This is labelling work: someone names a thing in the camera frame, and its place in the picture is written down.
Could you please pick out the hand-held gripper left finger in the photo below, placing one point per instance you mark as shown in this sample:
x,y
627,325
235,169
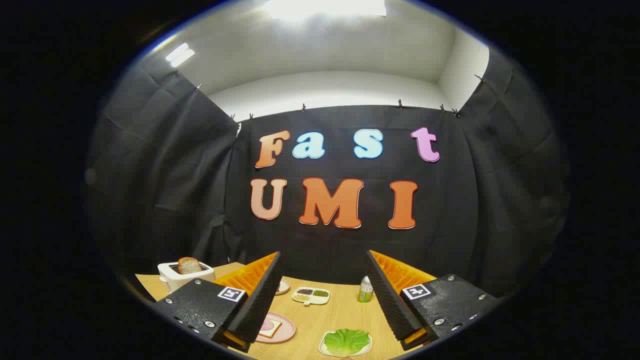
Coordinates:
x,y
262,300

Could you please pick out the green lettuce leaf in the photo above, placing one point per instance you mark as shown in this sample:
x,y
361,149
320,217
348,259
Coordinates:
x,y
345,341

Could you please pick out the pink ham slice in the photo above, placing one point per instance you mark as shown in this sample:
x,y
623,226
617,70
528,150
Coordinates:
x,y
267,326

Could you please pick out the pile of dark beans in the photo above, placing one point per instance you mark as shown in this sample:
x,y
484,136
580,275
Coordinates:
x,y
305,291

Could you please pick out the small ceiling light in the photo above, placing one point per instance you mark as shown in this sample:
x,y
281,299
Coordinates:
x,y
180,55

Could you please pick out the white toaster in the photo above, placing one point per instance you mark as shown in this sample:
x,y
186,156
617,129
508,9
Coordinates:
x,y
172,282

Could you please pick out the white square plate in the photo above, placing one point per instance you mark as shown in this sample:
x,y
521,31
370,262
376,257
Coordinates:
x,y
321,347

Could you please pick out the green labelled metal bottle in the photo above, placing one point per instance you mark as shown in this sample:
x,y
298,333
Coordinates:
x,y
365,292

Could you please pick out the brown toast slice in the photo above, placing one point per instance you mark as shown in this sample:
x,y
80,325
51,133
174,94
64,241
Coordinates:
x,y
189,266

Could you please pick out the pile of green beans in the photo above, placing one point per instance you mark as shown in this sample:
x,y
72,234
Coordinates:
x,y
320,293

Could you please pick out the pink round plate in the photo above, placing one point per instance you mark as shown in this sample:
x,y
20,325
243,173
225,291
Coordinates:
x,y
287,330

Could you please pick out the black backdrop cloth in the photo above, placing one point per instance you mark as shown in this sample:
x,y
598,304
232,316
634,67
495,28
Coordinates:
x,y
200,175

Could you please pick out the white divided dish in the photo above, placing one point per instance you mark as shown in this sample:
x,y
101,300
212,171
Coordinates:
x,y
320,300

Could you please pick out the pile of yellow soybeans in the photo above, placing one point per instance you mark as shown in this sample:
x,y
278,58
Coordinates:
x,y
301,298

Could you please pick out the white bread slice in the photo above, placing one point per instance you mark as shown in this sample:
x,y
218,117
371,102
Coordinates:
x,y
276,327

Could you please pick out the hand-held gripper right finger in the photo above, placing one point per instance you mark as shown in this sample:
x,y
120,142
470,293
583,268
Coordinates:
x,y
387,300

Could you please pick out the white oval plate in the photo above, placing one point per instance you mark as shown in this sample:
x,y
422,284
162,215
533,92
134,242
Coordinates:
x,y
284,286

